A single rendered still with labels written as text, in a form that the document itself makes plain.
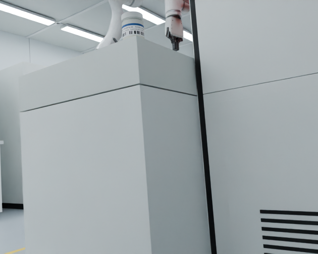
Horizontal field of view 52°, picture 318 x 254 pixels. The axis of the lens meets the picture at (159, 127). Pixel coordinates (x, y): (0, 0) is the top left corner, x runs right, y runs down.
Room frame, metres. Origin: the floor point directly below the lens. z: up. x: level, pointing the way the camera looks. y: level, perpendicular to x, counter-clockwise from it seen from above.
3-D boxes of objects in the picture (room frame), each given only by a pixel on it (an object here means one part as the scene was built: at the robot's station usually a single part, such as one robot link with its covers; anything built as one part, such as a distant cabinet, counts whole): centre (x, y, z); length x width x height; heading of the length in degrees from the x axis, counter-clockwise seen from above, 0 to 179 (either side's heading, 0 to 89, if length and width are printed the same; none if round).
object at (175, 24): (1.66, -0.12, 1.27); 0.10 x 0.07 x 0.11; 133
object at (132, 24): (1.01, 0.06, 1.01); 0.07 x 0.07 x 0.10
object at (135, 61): (1.26, 0.20, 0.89); 0.62 x 0.35 x 0.14; 55
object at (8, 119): (5.22, 1.49, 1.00); 1.80 x 1.08 x 2.00; 145
